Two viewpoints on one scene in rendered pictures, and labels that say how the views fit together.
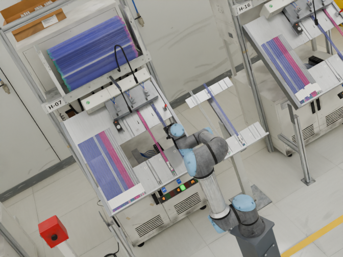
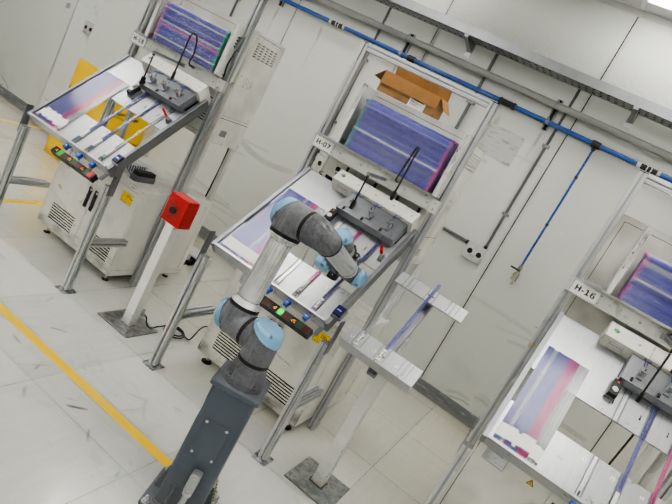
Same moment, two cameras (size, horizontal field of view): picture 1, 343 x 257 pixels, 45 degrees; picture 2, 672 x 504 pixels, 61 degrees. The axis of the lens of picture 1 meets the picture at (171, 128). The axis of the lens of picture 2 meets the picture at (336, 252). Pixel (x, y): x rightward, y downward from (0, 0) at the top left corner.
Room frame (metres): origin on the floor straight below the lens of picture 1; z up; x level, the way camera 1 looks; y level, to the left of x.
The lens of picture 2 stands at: (0.06, -1.25, 1.51)
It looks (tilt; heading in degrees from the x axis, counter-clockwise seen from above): 12 degrees down; 32
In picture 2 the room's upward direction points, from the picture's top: 28 degrees clockwise
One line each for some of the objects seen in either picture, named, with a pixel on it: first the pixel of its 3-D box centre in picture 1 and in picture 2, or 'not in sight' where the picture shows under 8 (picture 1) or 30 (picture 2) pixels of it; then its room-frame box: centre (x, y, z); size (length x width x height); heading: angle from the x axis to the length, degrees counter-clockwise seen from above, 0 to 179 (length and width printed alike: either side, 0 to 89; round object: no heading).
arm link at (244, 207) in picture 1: (244, 208); (262, 340); (1.59, -0.20, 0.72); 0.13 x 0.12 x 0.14; 96
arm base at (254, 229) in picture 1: (249, 221); (249, 369); (1.59, -0.20, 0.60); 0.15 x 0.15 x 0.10
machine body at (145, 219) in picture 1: (147, 181); (294, 338); (2.65, 0.35, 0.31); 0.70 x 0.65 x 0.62; 101
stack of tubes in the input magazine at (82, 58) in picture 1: (93, 53); (400, 145); (2.55, 0.27, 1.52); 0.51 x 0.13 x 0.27; 101
